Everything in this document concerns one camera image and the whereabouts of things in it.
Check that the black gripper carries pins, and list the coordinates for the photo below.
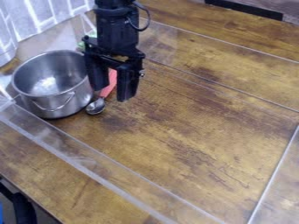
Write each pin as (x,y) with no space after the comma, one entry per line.
(114,49)

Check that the silver metal pot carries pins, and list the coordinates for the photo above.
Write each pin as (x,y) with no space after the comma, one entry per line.
(53,83)

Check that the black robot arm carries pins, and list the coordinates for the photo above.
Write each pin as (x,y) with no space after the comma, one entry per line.
(113,4)

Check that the black bar at back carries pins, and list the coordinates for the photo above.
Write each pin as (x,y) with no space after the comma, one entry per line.
(246,9)

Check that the black table leg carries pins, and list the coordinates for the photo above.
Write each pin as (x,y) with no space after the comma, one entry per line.
(23,207)

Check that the red handled metal spoon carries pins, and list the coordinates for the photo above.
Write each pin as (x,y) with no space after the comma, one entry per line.
(98,105)

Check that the clear acrylic tray wall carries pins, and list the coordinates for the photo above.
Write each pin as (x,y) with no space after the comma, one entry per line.
(200,151)

